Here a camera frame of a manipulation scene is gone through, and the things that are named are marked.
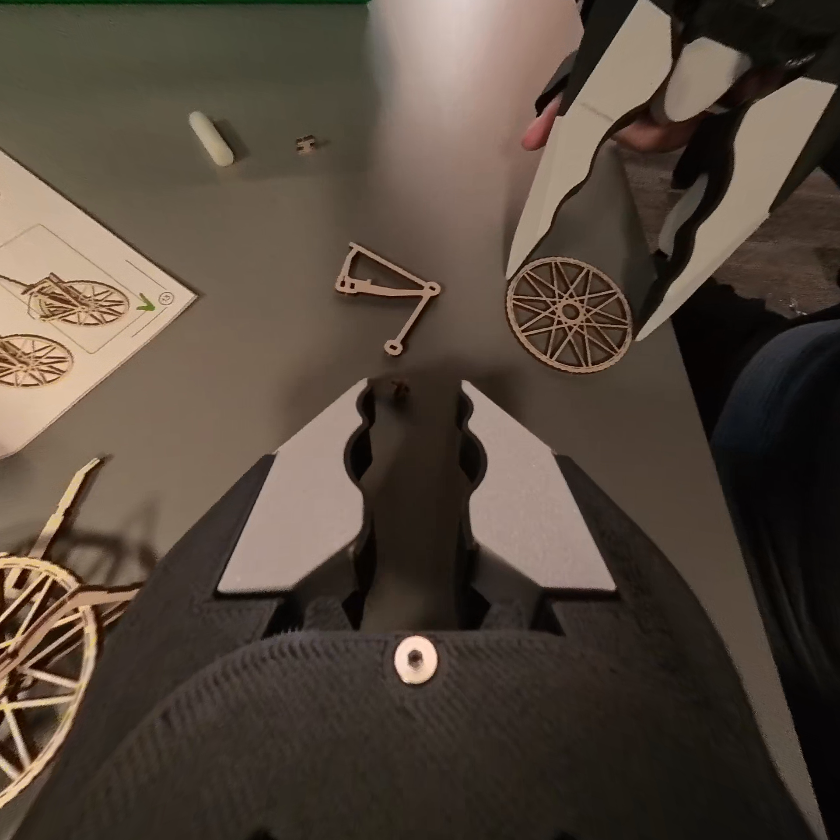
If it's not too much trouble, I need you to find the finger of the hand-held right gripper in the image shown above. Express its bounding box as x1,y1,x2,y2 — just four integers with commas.
633,79,840,342
504,0,689,284

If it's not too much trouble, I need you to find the person's leg in jeans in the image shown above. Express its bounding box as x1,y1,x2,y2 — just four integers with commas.
710,320,840,840

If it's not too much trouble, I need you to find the green plastic bin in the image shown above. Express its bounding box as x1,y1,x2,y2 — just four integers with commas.
0,0,371,9

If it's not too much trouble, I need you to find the paper instruction booklet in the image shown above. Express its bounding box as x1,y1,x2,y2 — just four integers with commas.
0,150,199,460

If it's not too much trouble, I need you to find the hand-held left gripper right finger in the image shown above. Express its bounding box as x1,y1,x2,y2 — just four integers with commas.
456,378,618,598

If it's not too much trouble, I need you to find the wooden bicycle model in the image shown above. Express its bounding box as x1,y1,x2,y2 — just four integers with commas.
0,456,147,803

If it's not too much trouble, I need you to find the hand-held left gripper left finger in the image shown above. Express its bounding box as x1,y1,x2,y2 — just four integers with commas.
215,376,376,599

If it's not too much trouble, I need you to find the person's right hand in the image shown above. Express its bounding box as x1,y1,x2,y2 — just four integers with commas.
521,66,790,158

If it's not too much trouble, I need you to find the wooden spoked wheel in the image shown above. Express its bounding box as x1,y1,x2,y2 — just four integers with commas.
504,256,635,378

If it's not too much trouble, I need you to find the wooden triangular frame part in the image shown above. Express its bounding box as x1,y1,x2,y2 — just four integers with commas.
333,241,442,359

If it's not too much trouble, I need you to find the white wax stick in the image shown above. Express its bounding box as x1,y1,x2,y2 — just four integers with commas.
188,109,237,168

